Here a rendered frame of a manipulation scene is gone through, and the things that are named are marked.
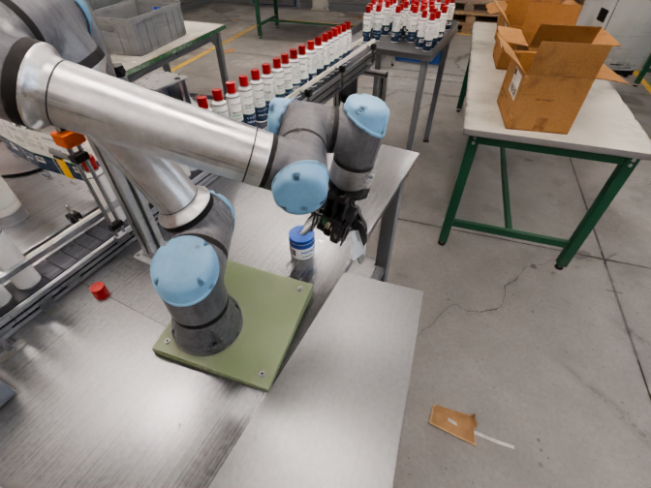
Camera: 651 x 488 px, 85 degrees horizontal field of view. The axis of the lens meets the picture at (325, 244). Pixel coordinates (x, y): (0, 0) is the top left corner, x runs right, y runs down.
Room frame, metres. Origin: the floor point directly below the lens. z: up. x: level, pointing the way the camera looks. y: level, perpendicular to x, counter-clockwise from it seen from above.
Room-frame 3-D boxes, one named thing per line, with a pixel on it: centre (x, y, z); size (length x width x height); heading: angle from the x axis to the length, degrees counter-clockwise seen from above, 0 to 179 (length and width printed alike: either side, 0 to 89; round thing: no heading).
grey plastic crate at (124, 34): (2.91, 1.34, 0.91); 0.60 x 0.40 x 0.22; 166
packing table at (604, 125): (2.50, -1.37, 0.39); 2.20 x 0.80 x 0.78; 162
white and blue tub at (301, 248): (0.71, 0.06, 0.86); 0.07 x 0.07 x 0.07
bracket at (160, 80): (1.16, 0.52, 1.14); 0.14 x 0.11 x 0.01; 153
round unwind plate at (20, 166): (1.17, 1.08, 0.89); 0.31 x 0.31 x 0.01
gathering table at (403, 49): (2.80, -0.53, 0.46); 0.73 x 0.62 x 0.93; 153
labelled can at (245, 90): (1.37, 0.30, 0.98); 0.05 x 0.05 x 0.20
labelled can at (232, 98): (1.31, 0.34, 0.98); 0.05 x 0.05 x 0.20
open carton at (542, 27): (2.09, -1.18, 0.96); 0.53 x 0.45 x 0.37; 74
